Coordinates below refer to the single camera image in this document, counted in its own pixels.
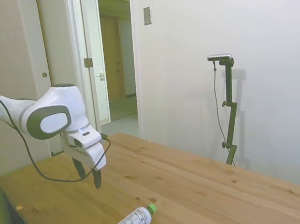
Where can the wooden hallway door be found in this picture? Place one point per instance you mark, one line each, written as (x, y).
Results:
(108, 62)

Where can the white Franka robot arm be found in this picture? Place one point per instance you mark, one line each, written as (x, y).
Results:
(57, 97)

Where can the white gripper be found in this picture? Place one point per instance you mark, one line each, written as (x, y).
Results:
(84, 148)

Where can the white door frame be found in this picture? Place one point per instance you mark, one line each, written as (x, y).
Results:
(78, 33)

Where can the round metal door knob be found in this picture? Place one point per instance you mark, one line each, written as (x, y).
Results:
(44, 75)

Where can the white door with knob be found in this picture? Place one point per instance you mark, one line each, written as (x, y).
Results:
(50, 18)

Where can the water bottle with green cap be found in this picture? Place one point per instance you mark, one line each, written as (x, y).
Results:
(133, 219)

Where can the brass door hinge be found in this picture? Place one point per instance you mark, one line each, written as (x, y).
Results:
(88, 62)

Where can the grey metal wall plate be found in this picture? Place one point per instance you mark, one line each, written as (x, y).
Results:
(148, 16)

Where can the grey stereo camera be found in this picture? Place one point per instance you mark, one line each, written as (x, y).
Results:
(219, 57)

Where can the dark jointed camera stand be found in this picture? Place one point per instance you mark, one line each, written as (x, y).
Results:
(229, 82)

